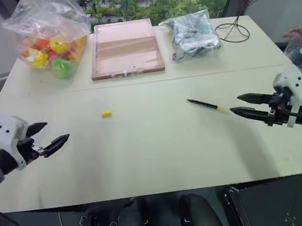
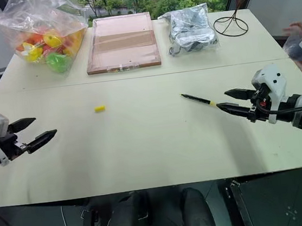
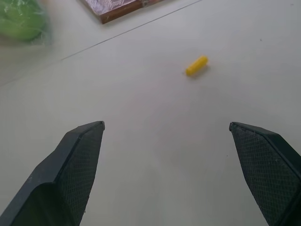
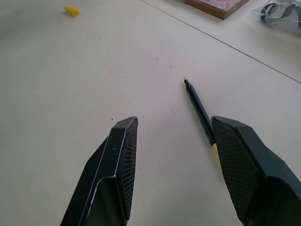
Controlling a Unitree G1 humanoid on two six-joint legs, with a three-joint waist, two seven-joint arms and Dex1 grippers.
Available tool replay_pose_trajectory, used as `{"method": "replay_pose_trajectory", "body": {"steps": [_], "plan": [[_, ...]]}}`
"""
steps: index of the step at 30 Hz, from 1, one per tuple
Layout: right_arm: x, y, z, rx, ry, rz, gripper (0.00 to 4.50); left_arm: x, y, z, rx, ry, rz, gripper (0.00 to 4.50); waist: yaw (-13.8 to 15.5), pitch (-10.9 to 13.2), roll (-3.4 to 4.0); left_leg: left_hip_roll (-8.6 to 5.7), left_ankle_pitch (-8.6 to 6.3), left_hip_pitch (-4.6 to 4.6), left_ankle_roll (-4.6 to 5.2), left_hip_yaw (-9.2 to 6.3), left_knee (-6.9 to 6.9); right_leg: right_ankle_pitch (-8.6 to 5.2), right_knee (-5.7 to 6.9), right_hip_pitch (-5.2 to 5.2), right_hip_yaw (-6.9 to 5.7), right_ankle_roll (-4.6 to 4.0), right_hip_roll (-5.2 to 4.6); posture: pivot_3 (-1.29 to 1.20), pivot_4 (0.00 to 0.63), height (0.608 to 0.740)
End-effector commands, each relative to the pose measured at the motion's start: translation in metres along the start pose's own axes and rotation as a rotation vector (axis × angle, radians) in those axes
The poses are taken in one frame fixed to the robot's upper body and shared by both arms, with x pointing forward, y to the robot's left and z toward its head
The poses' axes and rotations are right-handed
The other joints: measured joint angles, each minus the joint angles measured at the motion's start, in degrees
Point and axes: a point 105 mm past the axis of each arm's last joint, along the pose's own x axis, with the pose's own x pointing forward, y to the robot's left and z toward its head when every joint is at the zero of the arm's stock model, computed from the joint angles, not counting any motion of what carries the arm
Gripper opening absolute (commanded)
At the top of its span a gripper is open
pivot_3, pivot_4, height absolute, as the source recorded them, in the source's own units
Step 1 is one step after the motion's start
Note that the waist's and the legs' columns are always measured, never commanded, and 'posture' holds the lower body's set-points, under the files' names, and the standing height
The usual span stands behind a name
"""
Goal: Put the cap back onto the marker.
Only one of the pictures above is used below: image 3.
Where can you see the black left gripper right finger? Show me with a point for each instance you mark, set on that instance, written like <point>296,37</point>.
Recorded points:
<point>268,169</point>

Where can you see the green fruit in plastic bag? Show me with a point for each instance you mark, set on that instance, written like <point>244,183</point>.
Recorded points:
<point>22,18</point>

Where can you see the brown wooden board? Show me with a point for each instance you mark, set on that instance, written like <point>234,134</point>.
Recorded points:
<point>122,9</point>

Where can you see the small yellow cylinder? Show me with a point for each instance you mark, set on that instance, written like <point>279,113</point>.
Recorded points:
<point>197,65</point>

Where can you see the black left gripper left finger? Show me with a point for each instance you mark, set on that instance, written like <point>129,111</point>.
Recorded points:
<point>70,169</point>

